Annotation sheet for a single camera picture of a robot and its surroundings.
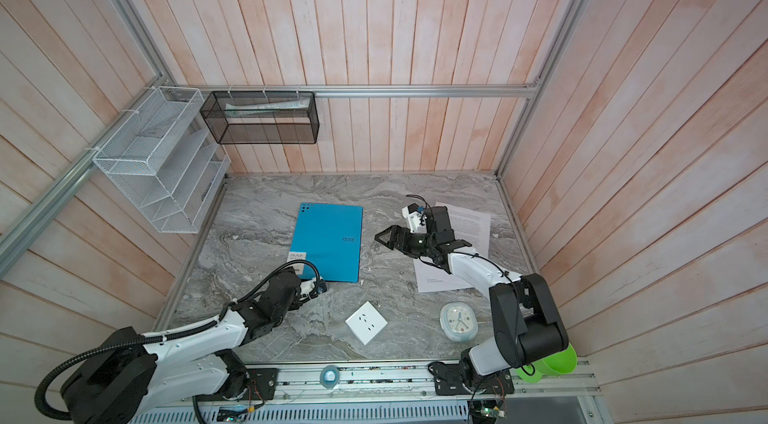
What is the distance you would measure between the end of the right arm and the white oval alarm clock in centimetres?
20

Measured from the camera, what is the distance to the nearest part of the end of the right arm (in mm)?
673

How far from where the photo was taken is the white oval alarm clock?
811mm
